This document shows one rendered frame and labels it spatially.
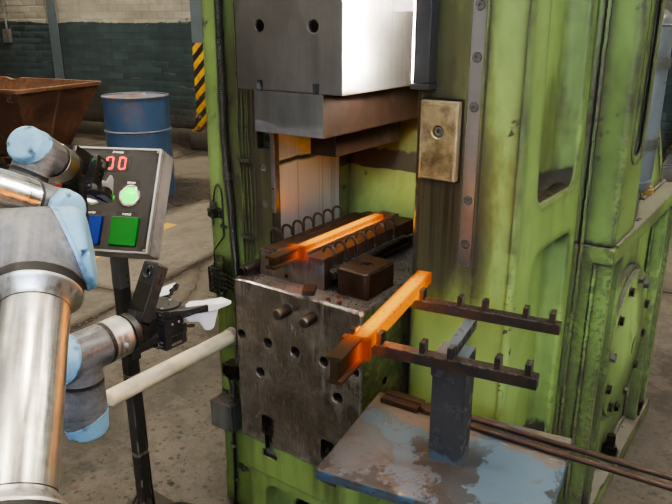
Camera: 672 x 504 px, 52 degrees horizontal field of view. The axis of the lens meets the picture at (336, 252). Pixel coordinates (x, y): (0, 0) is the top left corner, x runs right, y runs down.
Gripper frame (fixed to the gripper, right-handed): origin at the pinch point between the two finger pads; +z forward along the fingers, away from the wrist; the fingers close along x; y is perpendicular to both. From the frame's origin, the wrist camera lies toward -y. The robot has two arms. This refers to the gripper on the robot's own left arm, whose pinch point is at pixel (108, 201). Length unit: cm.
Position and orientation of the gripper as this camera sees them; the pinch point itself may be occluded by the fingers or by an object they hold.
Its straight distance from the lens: 175.5
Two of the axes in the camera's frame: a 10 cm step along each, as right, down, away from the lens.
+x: -9.8, -0.6, 1.7
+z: 1.6, 2.0, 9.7
